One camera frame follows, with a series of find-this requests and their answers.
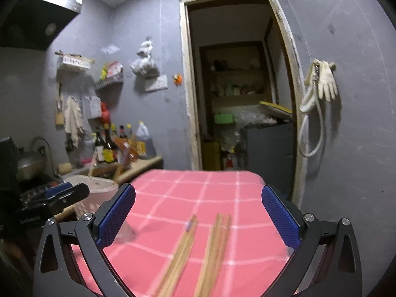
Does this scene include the beige kitchen counter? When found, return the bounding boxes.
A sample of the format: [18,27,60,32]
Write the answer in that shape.
[74,155,164,184]

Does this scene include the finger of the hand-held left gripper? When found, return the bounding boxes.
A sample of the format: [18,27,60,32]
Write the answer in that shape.
[43,182,74,199]
[53,183,90,215]

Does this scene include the yellow container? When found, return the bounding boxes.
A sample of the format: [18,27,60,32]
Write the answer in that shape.
[201,141,221,171]

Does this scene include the hanging wooden brush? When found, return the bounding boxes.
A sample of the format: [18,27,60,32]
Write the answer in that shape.
[54,83,65,126]

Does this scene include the colourful snack packets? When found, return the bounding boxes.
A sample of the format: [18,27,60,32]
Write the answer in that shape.
[100,61,123,78]

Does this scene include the bunch of wooden chopsticks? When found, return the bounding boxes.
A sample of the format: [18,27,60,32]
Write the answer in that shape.
[153,213,232,297]

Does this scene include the wire wall shelf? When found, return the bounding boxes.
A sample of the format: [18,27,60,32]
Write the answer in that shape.
[94,68,124,92]

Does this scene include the white rubber gloves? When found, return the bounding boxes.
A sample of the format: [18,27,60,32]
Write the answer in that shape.
[318,60,339,101]

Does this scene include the white rag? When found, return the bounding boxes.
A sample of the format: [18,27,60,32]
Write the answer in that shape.
[64,95,85,148]

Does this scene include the wooden shelf unit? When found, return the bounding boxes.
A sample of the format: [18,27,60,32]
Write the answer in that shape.
[199,41,273,112]

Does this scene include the wooden door frame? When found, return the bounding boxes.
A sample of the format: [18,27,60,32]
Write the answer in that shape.
[179,0,306,203]

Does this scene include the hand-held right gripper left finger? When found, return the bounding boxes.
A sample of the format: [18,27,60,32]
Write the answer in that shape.
[32,183,138,297]

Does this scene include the white wall rack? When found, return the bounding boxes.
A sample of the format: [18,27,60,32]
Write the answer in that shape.
[55,50,94,72]

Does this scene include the black range hood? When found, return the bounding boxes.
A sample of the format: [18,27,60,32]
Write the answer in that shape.
[0,0,83,50]

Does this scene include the dark bottle white label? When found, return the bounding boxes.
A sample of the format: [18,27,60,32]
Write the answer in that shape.
[94,128,106,163]

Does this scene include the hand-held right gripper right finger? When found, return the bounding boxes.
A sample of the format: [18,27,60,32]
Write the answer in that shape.
[261,184,362,297]

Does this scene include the orange seasoning packet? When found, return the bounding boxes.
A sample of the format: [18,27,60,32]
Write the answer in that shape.
[114,135,137,165]

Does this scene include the white wall socket box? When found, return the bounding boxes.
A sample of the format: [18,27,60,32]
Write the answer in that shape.
[144,74,169,92]

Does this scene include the dark bottle yellow label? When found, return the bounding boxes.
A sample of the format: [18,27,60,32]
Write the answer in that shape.
[103,124,116,163]

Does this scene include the metal faucet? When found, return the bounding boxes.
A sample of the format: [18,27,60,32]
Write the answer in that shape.
[32,137,60,177]

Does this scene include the yellow board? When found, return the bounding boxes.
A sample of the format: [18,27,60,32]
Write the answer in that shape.
[258,100,293,119]

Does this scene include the metal pot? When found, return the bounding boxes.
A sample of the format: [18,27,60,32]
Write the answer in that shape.
[15,146,46,182]

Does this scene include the grey cabinet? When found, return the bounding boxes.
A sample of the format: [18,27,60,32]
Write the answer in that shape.
[244,122,295,199]

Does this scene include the red plastic bag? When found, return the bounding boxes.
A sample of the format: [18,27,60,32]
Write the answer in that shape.
[100,101,112,125]

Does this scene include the clear oil jug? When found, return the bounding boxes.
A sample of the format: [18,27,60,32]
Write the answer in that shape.
[135,120,157,159]

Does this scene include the green box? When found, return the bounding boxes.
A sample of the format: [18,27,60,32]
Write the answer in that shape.
[214,113,235,125]

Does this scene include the black stove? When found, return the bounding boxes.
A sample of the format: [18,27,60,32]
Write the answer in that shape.
[19,173,63,203]

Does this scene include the pink checked tablecloth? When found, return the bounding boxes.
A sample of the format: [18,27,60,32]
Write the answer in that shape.
[66,170,299,297]

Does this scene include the hanging plastic bag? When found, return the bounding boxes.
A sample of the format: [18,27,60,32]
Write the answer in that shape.
[129,36,160,78]

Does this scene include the white hose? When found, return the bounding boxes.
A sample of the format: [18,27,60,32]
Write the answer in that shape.
[298,58,326,158]

